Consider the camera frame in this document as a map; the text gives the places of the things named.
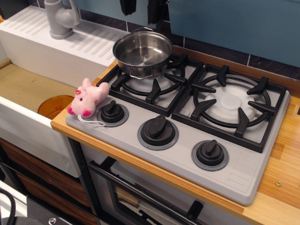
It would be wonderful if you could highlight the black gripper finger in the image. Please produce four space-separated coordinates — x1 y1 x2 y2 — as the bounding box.
147 0 169 25
120 0 136 15

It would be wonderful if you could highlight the stainless steel pan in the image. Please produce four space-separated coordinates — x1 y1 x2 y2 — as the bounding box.
112 27 173 79

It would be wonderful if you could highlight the black left stove knob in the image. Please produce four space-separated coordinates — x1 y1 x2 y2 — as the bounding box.
97 100 129 128

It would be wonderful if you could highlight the black stove knob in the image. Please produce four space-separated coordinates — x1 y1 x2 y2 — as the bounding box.
137 115 179 151
191 140 229 172
97 100 129 128

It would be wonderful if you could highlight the black middle stove knob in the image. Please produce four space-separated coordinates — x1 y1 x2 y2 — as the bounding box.
137 115 179 151

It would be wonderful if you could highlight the grey toy stove top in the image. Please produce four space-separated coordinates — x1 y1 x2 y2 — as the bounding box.
66 53 291 205

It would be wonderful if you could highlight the black right stove knob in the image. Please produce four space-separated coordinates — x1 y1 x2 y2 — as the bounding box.
191 140 229 172

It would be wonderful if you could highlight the grey toy faucet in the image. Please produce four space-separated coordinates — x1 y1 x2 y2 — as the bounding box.
44 0 81 39

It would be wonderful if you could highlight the black left burner grate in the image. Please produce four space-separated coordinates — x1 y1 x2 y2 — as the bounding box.
96 53 204 116

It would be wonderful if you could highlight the black burner grate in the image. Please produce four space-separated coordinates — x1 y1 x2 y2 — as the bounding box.
96 53 204 116
172 64 290 153

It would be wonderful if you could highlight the pink stuffed pig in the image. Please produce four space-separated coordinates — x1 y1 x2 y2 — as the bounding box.
67 78 110 127

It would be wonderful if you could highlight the white toy sink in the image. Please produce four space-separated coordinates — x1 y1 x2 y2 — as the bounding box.
0 6 126 178

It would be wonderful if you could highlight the orange plastic bowl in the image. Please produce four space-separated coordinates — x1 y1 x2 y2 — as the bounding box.
37 95 74 120

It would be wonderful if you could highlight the black right burner grate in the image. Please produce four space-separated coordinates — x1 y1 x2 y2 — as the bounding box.
172 64 290 153

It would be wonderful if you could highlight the wooden drawer cabinet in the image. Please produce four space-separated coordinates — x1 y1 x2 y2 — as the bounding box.
0 139 99 225

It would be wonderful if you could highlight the oven door with black handle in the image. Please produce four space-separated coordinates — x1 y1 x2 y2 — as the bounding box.
88 156 235 225

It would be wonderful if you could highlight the black braided cable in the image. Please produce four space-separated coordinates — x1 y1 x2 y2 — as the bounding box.
0 188 16 225

